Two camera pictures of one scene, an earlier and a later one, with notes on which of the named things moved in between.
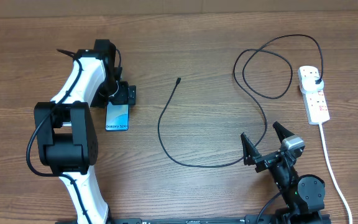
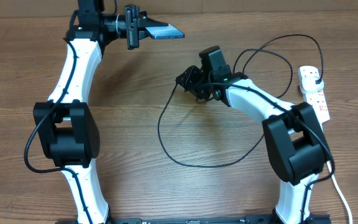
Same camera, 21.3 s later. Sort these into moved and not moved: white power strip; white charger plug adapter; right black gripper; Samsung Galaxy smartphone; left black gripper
Moved: left black gripper; right black gripper; Samsung Galaxy smartphone
Not moved: white power strip; white charger plug adapter
